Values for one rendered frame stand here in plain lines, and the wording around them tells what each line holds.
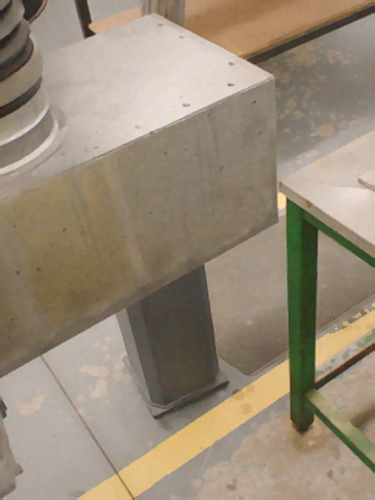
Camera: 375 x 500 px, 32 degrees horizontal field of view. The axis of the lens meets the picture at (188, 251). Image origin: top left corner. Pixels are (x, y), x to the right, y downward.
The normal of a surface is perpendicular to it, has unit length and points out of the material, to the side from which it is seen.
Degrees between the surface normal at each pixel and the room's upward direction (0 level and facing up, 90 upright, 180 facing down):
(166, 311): 90
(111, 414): 0
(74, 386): 0
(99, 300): 90
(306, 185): 0
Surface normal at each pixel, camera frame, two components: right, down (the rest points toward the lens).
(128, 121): -0.11, -0.73
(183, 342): 0.44, 0.57
